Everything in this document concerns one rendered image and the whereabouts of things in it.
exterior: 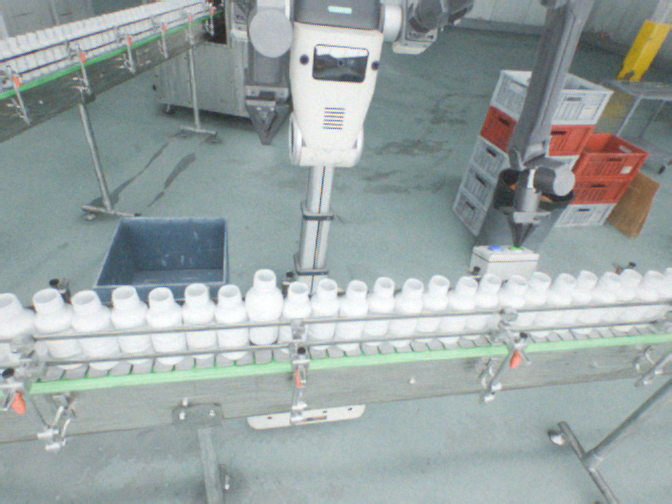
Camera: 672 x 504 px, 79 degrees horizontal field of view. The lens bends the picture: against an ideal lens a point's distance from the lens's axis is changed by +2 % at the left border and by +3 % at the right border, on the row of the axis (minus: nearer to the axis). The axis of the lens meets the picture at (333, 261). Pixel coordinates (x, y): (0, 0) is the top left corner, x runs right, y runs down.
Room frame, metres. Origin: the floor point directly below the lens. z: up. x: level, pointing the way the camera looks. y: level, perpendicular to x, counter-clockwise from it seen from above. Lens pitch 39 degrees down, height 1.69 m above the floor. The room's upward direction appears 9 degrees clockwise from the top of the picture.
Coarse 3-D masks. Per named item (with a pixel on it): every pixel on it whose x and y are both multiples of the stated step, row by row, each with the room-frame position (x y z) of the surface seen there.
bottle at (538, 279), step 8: (536, 272) 0.72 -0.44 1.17; (528, 280) 0.71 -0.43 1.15; (536, 280) 0.69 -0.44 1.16; (544, 280) 0.71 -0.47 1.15; (528, 288) 0.70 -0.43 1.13; (536, 288) 0.69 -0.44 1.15; (544, 288) 0.69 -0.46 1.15; (528, 296) 0.68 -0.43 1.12; (536, 296) 0.68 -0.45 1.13; (544, 296) 0.69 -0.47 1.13; (528, 304) 0.68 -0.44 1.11; (536, 304) 0.67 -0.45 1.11; (520, 312) 0.68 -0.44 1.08; (528, 312) 0.68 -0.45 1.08; (536, 312) 0.68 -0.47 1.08; (520, 320) 0.68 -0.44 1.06; (528, 320) 0.67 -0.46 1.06; (512, 328) 0.68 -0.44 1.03
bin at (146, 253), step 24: (120, 240) 0.91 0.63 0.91; (144, 240) 0.98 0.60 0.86; (168, 240) 1.00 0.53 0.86; (192, 240) 1.02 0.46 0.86; (216, 240) 1.04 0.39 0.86; (120, 264) 0.86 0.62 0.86; (144, 264) 0.98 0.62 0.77; (168, 264) 1.00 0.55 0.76; (192, 264) 1.02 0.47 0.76; (216, 264) 1.04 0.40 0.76; (96, 288) 0.67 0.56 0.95; (144, 288) 0.70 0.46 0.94; (168, 288) 0.72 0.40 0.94; (216, 288) 0.75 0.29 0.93
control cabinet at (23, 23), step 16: (0, 0) 4.95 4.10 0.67; (16, 0) 5.18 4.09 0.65; (32, 0) 5.43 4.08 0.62; (0, 16) 4.89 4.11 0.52; (16, 16) 5.11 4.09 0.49; (32, 16) 5.36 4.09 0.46; (48, 16) 5.63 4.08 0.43; (0, 32) 4.89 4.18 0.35; (16, 32) 5.03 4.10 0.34; (32, 32) 5.27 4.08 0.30
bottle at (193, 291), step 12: (192, 288) 0.52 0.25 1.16; (204, 288) 0.52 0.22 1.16; (192, 300) 0.49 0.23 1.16; (204, 300) 0.50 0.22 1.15; (192, 312) 0.49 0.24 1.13; (204, 312) 0.49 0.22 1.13; (192, 324) 0.48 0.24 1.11; (204, 324) 0.48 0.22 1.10; (192, 336) 0.48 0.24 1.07; (204, 336) 0.48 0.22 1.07; (216, 336) 0.50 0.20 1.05; (192, 348) 0.48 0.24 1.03; (204, 348) 0.48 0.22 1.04; (216, 348) 0.50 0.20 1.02
